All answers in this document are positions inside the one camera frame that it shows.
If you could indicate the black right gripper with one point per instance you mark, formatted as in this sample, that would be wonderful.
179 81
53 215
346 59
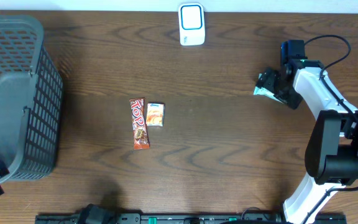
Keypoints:
291 98

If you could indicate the teal wet wipes pack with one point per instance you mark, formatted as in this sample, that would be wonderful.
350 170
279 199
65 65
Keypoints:
265 86

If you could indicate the orange tissue packet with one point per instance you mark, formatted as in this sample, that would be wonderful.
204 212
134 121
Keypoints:
155 114

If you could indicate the red Top chocolate bar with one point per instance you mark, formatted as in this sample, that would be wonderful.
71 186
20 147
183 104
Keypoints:
141 138

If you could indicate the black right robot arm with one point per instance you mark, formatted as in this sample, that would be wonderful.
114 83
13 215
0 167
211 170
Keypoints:
331 156

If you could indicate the white barcode scanner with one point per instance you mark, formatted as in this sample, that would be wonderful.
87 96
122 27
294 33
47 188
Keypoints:
191 24

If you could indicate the grey plastic basket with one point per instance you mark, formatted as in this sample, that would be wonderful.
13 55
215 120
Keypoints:
31 93

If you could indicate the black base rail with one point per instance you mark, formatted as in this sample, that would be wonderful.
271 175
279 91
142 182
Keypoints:
136 218

